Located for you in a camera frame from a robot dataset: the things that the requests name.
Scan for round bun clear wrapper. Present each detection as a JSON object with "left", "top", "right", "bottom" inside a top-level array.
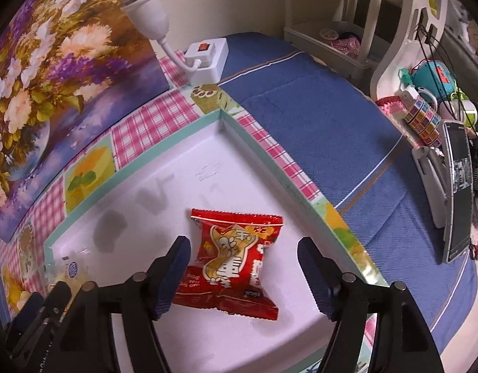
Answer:
[{"left": 44, "top": 247, "right": 91, "bottom": 313}]

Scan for red peanut snack packet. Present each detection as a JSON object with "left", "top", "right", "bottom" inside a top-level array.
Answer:
[{"left": 173, "top": 209, "right": 284, "bottom": 321}]

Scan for checkered food-print tablecloth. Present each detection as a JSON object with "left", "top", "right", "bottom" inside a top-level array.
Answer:
[{"left": 0, "top": 48, "right": 387, "bottom": 373}]

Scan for white teal-rimmed tray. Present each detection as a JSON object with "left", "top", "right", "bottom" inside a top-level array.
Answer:
[{"left": 43, "top": 109, "right": 384, "bottom": 372}]

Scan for white phone stand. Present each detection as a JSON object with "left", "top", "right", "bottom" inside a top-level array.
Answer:
[{"left": 412, "top": 146, "right": 454, "bottom": 229}]

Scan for blue quilted cloth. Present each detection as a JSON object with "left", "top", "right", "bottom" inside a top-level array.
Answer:
[{"left": 220, "top": 33, "right": 478, "bottom": 350}]

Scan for smartphone on stand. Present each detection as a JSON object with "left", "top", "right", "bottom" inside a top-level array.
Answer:
[{"left": 440, "top": 120, "right": 473, "bottom": 264}]

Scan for colourful checkered mug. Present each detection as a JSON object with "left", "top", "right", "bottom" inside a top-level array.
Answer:
[{"left": 400, "top": 86, "right": 442, "bottom": 147}]

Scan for teal round toy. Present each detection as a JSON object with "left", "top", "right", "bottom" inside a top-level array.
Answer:
[{"left": 398, "top": 60, "right": 455, "bottom": 102}]

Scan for floral painting canvas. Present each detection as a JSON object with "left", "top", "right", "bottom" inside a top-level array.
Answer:
[{"left": 0, "top": 0, "right": 169, "bottom": 241}]

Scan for white wooden shelf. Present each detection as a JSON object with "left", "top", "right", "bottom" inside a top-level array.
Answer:
[{"left": 284, "top": 0, "right": 448, "bottom": 100}]

